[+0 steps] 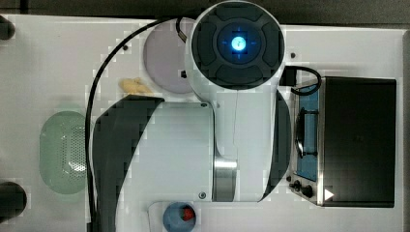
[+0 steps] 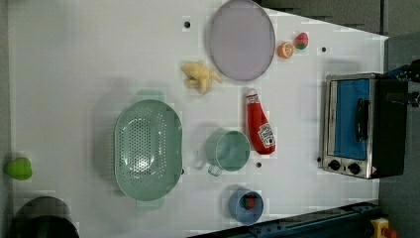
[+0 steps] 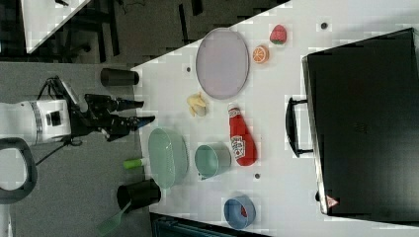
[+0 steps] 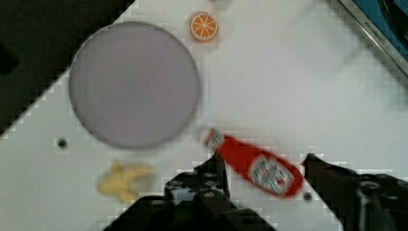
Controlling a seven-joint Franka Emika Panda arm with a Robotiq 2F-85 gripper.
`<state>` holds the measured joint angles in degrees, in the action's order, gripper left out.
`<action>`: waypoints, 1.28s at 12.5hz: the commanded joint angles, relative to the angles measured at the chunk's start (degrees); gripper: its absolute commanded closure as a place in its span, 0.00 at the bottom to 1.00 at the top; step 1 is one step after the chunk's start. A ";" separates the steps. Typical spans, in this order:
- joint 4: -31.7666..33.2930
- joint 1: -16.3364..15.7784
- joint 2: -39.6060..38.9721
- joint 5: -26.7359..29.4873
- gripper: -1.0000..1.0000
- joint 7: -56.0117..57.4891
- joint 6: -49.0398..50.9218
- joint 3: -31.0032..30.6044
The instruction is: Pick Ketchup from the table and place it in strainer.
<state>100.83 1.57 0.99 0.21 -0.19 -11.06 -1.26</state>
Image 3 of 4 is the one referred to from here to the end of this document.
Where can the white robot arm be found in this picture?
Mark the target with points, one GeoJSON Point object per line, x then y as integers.
{"type": "Point", "coordinates": [39, 122]}

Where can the plush strawberry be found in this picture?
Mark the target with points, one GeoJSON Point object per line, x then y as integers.
{"type": "Point", "coordinates": [278, 35]}

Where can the black cylinder table post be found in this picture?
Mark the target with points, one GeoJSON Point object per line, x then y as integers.
{"type": "Point", "coordinates": [116, 77]}

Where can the yellow plush banana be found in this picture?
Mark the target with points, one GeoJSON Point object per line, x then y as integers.
{"type": "Point", "coordinates": [197, 105]}

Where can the blue bowl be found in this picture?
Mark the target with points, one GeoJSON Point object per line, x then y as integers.
{"type": "Point", "coordinates": [239, 212]}

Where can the green plastic cup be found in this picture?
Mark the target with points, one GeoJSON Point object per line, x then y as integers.
{"type": "Point", "coordinates": [212, 160]}

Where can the green spatula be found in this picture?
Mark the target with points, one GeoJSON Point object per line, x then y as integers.
{"type": "Point", "coordinates": [112, 223]}

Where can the black curved stand frame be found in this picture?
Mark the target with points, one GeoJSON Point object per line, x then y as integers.
{"type": "Point", "coordinates": [18, 171]}

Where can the red plush ketchup bottle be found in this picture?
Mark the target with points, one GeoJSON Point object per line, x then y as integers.
{"type": "Point", "coordinates": [241, 140]}

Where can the plush orange slice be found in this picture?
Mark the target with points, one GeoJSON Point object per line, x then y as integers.
{"type": "Point", "coordinates": [260, 54]}

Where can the black cylinder post near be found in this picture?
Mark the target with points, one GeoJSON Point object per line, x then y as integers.
{"type": "Point", "coordinates": [138, 195]}

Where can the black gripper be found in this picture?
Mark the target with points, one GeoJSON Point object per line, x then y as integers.
{"type": "Point", "coordinates": [98, 116]}

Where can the grey round plate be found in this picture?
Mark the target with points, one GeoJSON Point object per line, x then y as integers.
{"type": "Point", "coordinates": [222, 63]}

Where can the green perforated strainer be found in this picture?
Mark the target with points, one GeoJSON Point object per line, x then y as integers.
{"type": "Point", "coordinates": [168, 156]}

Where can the black toaster oven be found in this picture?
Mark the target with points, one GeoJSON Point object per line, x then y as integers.
{"type": "Point", "coordinates": [362, 105]}

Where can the green white marker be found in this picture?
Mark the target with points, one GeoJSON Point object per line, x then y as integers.
{"type": "Point", "coordinates": [135, 163]}

